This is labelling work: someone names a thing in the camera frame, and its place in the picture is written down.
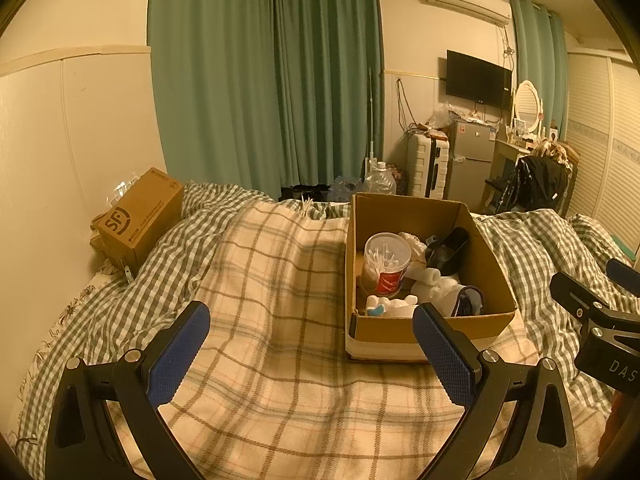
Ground cream lace cloth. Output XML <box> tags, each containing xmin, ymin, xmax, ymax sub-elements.
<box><xmin>397</xmin><ymin>232</ymin><xmax>428</xmax><ymax>266</ymax></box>

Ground white suitcase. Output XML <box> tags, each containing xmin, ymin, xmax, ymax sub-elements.
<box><xmin>406</xmin><ymin>132</ymin><xmax>451</xmax><ymax>198</ymax></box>

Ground cardboard box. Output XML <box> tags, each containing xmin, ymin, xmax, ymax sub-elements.
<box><xmin>344</xmin><ymin>192</ymin><xmax>518</xmax><ymax>363</ymax></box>

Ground oval white mirror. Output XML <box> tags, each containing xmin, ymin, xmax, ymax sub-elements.
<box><xmin>511</xmin><ymin>80</ymin><xmax>543</xmax><ymax>136</ymax></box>

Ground cream plaid blanket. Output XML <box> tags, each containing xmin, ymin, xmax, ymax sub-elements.
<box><xmin>65</xmin><ymin>200</ymin><xmax>541</xmax><ymax>480</ymax></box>

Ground black bag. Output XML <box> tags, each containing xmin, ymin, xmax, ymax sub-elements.
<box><xmin>280</xmin><ymin>185</ymin><xmax>331</xmax><ymax>201</ymax></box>

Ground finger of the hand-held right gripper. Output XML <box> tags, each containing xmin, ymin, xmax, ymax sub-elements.
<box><xmin>606</xmin><ymin>258</ymin><xmax>640</xmax><ymax>283</ymax></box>
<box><xmin>550</xmin><ymin>272</ymin><xmax>640</xmax><ymax>333</ymax></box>

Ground closed brown shipping box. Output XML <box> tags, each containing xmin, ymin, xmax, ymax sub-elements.
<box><xmin>96</xmin><ymin>167</ymin><xmax>185</xmax><ymax>273</ymax></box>

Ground black plastic scoop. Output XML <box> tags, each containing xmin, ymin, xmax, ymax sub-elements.
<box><xmin>424</xmin><ymin>226</ymin><xmax>471</xmax><ymax>277</ymax></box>

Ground clear plastic bag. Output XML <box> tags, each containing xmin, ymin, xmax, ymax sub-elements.
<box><xmin>427</xmin><ymin>101</ymin><xmax>458</xmax><ymax>128</ymax></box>

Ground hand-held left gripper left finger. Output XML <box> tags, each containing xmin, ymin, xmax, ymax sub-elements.
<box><xmin>45</xmin><ymin>301</ymin><xmax>212</xmax><ymax>480</ymax></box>

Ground white louvered wardrobe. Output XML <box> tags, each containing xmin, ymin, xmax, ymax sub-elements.
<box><xmin>562</xmin><ymin>51</ymin><xmax>640</xmax><ymax>261</ymax></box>

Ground wall cables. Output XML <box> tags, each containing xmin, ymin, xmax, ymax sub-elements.
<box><xmin>396</xmin><ymin>77</ymin><xmax>416</xmax><ymax>131</ymax></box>

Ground dark floral bag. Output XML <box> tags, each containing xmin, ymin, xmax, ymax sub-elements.
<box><xmin>387</xmin><ymin>162</ymin><xmax>410</xmax><ymax>195</ymax></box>

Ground white cloth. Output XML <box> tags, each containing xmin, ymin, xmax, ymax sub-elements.
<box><xmin>407</xmin><ymin>267</ymin><xmax>461</xmax><ymax>306</ymax></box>

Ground cotton swab container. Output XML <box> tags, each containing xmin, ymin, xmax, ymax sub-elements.
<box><xmin>360</xmin><ymin>232</ymin><xmax>413</xmax><ymax>298</ymax></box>

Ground black wall television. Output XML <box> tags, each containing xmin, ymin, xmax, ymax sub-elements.
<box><xmin>445</xmin><ymin>50</ymin><xmax>513</xmax><ymax>109</ymax></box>

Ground clear plastic packaging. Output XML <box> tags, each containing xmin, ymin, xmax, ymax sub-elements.
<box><xmin>107</xmin><ymin>172</ymin><xmax>143</xmax><ymax>206</ymax></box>

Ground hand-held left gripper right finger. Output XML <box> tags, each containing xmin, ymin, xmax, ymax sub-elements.
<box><xmin>411</xmin><ymin>302</ymin><xmax>581</xmax><ymax>480</ymax></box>

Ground patterned beige scarf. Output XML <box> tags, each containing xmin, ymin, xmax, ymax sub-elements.
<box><xmin>531</xmin><ymin>139</ymin><xmax>571</xmax><ymax>163</ymax></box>

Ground person's right hand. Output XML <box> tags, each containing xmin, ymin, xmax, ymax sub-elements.
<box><xmin>599</xmin><ymin>394</ymin><xmax>626</xmax><ymax>461</ymax></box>

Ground black jacket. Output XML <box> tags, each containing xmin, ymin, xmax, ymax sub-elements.
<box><xmin>505</xmin><ymin>156</ymin><xmax>568</xmax><ymax>211</ymax></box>

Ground white navy sock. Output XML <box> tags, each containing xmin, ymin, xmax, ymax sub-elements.
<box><xmin>450</xmin><ymin>285</ymin><xmax>485</xmax><ymax>318</ymax></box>

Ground clear water jug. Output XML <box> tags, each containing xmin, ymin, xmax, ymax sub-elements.
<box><xmin>363</xmin><ymin>161</ymin><xmax>397</xmax><ymax>196</ymax></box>

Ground white dressing table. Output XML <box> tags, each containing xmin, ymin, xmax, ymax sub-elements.
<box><xmin>492</xmin><ymin>137</ymin><xmax>533</xmax><ymax>181</ymax></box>

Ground grey gingham duvet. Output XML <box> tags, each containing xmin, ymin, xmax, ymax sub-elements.
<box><xmin>10</xmin><ymin>180</ymin><xmax>640</xmax><ymax>480</ymax></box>

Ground silver mini fridge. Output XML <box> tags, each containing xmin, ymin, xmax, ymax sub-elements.
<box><xmin>447</xmin><ymin>120</ymin><xmax>497</xmax><ymax>201</ymax></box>

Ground wide teal curtain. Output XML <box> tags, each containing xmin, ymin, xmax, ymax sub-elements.
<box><xmin>147</xmin><ymin>0</ymin><xmax>385</xmax><ymax>201</ymax></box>

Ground white pole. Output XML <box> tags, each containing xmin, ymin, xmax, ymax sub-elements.
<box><xmin>367</xmin><ymin>67</ymin><xmax>377</xmax><ymax>176</ymax></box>

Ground blue and white packet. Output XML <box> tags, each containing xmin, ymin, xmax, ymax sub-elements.
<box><xmin>364</xmin><ymin>294</ymin><xmax>418</xmax><ymax>318</ymax></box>

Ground dark stool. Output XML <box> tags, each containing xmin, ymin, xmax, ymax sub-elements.
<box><xmin>482</xmin><ymin>177</ymin><xmax>511</xmax><ymax>211</ymax></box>

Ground narrow teal curtain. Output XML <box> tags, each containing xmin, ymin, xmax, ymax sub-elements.
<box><xmin>509</xmin><ymin>0</ymin><xmax>568</xmax><ymax>143</ymax></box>

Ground blue plastic bag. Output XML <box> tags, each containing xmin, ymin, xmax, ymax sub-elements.
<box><xmin>327</xmin><ymin>176</ymin><xmax>366</xmax><ymax>203</ymax></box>

